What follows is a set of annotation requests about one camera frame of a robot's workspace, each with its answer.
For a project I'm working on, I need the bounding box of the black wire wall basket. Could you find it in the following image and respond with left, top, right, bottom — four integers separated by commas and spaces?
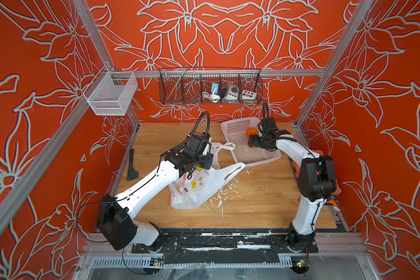
159, 66, 264, 105

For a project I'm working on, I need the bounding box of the white perforated plastic basket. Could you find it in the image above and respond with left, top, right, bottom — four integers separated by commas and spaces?
221, 117, 281, 167

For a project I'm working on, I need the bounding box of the white grey adapter box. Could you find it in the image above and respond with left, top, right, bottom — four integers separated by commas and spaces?
223, 84, 239, 101

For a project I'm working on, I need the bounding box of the white dotted cube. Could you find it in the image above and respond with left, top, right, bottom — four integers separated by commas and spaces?
241, 90, 257, 103

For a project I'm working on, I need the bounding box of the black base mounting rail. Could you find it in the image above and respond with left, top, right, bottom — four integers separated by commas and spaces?
129, 228, 319, 264

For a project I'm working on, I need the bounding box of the white coiled cable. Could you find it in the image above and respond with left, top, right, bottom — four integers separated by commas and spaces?
201, 91, 221, 104

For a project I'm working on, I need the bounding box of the blue white small box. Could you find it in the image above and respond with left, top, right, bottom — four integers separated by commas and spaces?
211, 83, 219, 96

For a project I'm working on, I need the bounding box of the clear acrylic wall bin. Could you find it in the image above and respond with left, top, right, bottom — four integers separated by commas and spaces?
83, 72, 138, 116

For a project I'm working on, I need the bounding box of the orange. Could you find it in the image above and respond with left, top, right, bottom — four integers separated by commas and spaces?
246, 128, 261, 149

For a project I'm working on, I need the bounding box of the red plastic tool case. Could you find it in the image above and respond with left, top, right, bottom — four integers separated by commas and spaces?
289, 149, 341, 201

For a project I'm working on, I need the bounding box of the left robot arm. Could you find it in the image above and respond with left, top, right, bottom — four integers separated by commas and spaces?
96, 133, 213, 250

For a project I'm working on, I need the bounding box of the dark green clamp tool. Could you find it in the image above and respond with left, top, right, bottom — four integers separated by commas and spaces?
127, 148, 139, 181

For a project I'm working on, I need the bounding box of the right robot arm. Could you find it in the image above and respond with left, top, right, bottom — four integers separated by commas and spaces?
248, 117, 337, 253

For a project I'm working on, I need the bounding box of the orange handled tool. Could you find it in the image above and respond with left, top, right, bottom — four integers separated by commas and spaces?
324, 199, 337, 207

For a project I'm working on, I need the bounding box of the white printed plastic bag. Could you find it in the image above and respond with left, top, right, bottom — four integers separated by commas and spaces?
169, 142, 246, 210

